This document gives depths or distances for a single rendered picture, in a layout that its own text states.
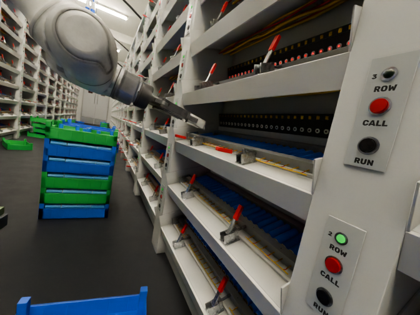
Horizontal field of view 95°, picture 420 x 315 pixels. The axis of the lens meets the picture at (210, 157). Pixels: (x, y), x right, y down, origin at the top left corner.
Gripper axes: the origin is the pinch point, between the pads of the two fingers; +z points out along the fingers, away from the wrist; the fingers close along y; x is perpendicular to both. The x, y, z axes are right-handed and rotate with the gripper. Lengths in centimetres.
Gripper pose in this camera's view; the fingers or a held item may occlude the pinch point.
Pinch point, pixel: (194, 121)
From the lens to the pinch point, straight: 68.5
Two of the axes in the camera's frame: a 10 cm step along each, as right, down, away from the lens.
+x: -3.8, 9.2, 0.1
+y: -4.5, -2.0, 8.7
